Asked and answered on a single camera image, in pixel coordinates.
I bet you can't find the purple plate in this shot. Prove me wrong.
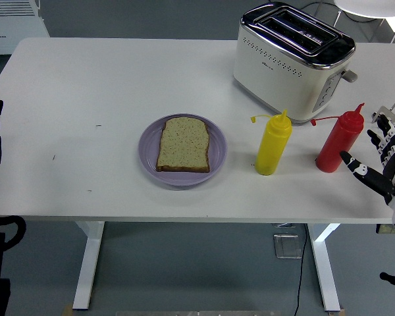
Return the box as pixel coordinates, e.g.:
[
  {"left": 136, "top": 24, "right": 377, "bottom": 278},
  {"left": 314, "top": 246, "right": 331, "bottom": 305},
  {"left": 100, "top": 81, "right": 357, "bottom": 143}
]
[{"left": 138, "top": 113, "right": 228, "bottom": 188}]

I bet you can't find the white table leg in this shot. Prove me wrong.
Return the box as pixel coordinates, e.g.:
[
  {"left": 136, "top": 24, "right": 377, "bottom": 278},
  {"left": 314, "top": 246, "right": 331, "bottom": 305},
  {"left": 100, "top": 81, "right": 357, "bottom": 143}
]
[
  {"left": 72, "top": 221, "right": 105, "bottom": 311},
  {"left": 307, "top": 223, "right": 342, "bottom": 313}
]

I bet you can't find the red squeeze bottle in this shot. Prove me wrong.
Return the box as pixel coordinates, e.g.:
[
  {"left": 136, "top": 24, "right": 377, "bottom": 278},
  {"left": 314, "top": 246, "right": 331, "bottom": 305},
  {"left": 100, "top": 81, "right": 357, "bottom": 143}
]
[{"left": 310, "top": 103, "right": 365, "bottom": 174}]

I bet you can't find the bread slice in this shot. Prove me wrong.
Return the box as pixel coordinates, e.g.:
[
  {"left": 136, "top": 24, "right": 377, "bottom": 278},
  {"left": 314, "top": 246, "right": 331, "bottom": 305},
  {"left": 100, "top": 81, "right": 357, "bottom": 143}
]
[{"left": 155, "top": 117, "right": 211, "bottom": 173}]

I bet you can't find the clear floor plate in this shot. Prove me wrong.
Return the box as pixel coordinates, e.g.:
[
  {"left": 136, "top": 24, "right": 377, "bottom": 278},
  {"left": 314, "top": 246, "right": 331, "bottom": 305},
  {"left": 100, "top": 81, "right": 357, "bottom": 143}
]
[{"left": 273, "top": 233, "right": 303, "bottom": 260}]

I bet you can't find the white slatted appliance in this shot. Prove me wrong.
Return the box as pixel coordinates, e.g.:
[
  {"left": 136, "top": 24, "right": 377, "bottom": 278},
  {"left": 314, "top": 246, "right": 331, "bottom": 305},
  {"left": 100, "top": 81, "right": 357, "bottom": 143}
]
[{"left": 0, "top": 0, "right": 51, "bottom": 55}]

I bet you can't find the white round table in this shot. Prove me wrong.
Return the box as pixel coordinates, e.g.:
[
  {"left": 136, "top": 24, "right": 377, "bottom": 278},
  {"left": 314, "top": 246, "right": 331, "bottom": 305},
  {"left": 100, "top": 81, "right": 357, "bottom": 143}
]
[{"left": 332, "top": 0, "right": 395, "bottom": 44}]

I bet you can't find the white chrome toaster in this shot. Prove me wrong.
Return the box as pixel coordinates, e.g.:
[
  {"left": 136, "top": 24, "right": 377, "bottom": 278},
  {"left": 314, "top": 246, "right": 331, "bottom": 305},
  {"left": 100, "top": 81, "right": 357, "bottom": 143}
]
[{"left": 232, "top": 1, "right": 359, "bottom": 126}]

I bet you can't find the yellow squeeze bottle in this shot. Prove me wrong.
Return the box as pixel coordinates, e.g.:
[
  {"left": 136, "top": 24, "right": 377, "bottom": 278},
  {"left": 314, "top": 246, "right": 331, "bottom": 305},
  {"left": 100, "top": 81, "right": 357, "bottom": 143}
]
[{"left": 250, "top": 109, "right": 293, "bottom": 176}]

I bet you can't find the black floor cable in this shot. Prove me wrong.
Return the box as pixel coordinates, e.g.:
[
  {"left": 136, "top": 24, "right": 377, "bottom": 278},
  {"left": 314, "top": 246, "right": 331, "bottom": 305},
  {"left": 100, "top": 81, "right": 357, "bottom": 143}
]
[{"left": 294, "top": 223, "right": 309, "bottom": 316}]

